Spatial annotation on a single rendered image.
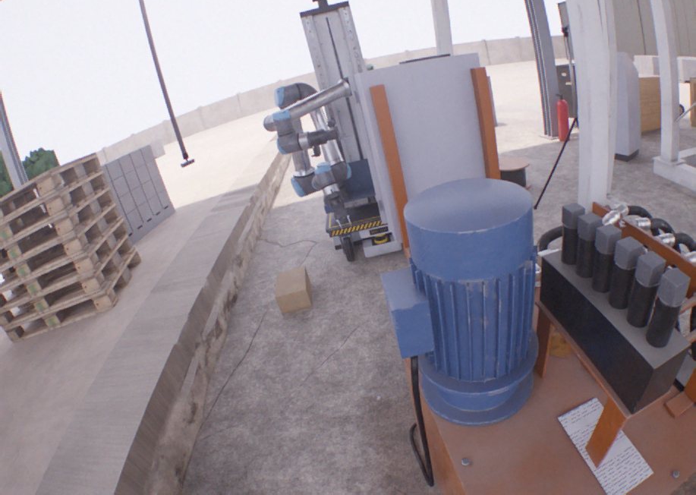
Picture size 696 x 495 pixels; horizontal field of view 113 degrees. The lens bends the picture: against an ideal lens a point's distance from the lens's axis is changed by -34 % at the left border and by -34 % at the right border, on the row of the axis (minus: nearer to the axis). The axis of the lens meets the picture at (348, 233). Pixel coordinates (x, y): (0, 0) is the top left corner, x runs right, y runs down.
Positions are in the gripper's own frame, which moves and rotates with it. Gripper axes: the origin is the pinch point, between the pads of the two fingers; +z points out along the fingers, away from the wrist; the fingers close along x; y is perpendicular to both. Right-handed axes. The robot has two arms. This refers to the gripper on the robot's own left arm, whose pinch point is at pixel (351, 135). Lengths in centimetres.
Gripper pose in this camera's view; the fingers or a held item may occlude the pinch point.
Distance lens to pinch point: 171.9
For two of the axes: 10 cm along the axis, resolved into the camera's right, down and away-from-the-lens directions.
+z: 9.6, -1.5, -2.3
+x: 1.4, -4.5, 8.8
